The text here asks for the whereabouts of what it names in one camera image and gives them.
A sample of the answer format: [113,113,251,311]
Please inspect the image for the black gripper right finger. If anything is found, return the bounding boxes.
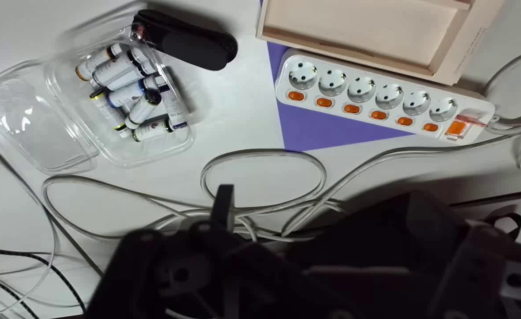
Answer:
[483,209,521,242]

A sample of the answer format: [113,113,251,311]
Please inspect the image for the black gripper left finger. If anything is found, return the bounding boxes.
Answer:
[210,182,237,233]

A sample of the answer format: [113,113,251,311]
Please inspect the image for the white power strip orange switches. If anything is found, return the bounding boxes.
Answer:
[272,51,496,145]

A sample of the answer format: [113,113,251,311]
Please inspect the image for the clear plastic container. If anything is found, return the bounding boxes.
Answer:
[44,33,198,168]

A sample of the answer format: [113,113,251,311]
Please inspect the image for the white labelled tube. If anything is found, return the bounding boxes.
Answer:
[116,115,189,143]
[74,42,123,83]
[90,72,168,109]
[90,49,157,92]
[157,69,189,129]
[113,90,162,131]

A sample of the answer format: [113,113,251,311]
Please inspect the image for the purple paper sheet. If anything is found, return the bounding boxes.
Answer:
[265,40,416,154]

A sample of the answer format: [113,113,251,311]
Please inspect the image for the black stapler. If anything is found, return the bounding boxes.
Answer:
[130,7,239,72]

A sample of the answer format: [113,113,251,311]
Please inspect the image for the clear plastic lid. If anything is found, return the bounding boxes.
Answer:
[0,58,104,177]

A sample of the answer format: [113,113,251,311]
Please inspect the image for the thin white cable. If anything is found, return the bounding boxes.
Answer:
[38,136,510,244]
[198,147,329,214]

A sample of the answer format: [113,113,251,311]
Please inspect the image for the thick white power cable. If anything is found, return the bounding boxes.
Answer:
[480,46,521,171]

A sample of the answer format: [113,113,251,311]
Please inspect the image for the thin black cable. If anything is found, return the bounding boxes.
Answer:
[0,131,106,317]

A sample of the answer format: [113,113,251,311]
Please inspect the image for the light wooden frame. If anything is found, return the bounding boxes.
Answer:
[255,0,504,88]

